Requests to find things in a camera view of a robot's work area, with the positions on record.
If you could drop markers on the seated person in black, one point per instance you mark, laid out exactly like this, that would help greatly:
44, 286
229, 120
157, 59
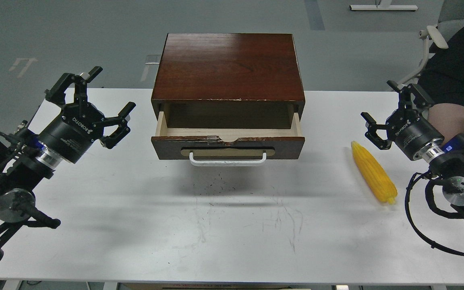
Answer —
443, 80

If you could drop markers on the wooden drawer with white handle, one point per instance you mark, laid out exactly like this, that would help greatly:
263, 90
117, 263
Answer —
228, 131

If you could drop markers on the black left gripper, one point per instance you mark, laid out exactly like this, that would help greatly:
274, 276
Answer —
70, 131

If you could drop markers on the dark wooden cabinet box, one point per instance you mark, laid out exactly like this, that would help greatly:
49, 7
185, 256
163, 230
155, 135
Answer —
246, 67

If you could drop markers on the white desk base bar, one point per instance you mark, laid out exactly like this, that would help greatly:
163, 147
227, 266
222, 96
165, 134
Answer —
383, 5

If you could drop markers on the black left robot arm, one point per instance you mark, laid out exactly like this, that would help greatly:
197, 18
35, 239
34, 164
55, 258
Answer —
27, 158

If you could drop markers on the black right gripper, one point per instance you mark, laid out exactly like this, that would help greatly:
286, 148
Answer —
405, 127

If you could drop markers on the white office chair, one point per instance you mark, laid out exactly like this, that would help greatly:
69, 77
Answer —
451, 20

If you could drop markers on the yellow corn cob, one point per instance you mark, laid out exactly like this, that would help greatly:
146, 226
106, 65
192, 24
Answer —
381, 186

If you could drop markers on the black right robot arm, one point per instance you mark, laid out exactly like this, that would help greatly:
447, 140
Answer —
445, 190

